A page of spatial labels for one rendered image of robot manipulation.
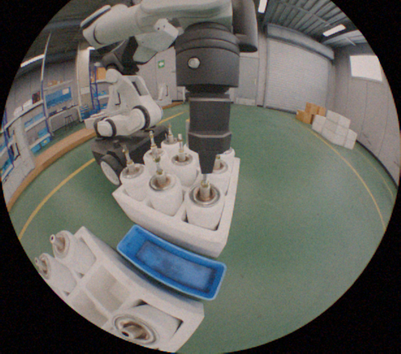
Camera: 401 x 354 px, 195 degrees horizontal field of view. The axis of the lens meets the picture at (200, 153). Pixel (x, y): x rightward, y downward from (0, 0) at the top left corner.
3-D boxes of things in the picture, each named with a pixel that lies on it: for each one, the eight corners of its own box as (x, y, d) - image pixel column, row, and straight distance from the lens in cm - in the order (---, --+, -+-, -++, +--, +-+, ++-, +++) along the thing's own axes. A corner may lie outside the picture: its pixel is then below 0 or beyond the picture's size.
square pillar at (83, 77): (81, 120, 714) (77, 45, 795) (90, 116, 733) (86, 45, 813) (84, 120, 659) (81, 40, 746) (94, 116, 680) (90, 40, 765)
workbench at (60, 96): (51, 136, 614) (43, 91, 629) (77, 123, 637) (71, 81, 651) (53, 137, 544) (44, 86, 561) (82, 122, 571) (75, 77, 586)
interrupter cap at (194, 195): (182, 202, 27) (182, 200, 26) (196, 180, 31) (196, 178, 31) (215, 213, 25) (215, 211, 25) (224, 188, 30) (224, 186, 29)
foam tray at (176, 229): (130, 220, 60) (111, 193, 47) (172, 170, 76) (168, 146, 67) (217, 258, 47) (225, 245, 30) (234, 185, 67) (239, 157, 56)
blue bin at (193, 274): (131, 258, 53) (114, 247, 43) (147, 236, 53) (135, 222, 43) (210, 296, 47) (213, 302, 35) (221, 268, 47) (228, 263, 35)
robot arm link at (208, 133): (248, 155, 15) (260, 49, 14) (168, 157, 14) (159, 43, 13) (224, 125, 26) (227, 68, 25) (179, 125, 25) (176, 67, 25)
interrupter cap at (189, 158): (197, 161, 38) (197, 160, 38) (176, 169, 36) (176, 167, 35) (187, 152, 44) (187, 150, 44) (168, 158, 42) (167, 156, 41)
